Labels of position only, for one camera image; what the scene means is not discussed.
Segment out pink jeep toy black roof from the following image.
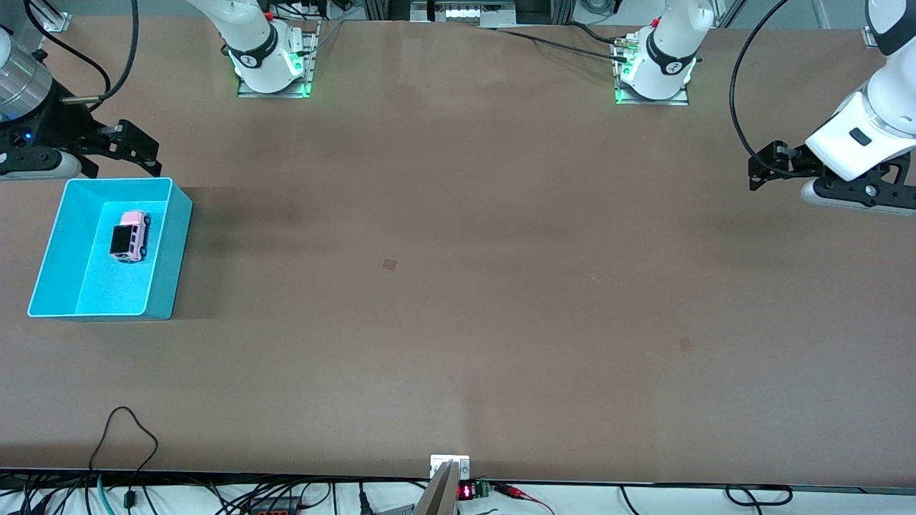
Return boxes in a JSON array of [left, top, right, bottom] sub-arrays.
[[108, 210, 152, 264]]

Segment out turquoise plastic bin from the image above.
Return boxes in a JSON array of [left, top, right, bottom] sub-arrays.
[[27, 177, 194, 321]]

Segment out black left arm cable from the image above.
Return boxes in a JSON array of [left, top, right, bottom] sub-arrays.
[[729, 0, 789, 164]]

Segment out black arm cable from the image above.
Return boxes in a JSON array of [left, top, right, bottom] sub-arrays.
[[25, 0, 139, 106], [729, 0, 789, 164]]

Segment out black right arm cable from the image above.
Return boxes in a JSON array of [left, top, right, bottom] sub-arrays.
[[25, 0, 139, 106]]

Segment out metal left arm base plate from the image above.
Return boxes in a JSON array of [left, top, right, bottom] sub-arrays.
[[613, 36, 690, 107]]

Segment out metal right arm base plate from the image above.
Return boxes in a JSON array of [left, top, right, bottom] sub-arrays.
[[238, 21, 317, 99]]

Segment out short black tabletop cable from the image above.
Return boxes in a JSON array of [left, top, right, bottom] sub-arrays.
[[565, 23, 627, 45]]

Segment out long black tabletop cable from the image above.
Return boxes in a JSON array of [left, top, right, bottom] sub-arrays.
[[494, 29, 630, 62]]

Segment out thin black looped cable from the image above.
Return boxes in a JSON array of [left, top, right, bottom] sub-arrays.
[[89, 406, 160, 510]]

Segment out black coiled cable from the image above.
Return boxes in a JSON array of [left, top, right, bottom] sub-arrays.
[[725, 484, 794, 506]]

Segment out aluminium frame with light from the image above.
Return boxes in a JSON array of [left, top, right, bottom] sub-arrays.
[[364, 0, 575, 28]]

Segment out red wire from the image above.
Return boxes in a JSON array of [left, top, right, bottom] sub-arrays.
[[492, 484, 556, 515]]

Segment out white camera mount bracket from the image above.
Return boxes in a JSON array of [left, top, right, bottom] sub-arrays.
[[430, 454, 471, 480]]

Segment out grey camera mount bar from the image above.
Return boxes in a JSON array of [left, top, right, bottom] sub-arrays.
[[413, 461, 459, 515]]

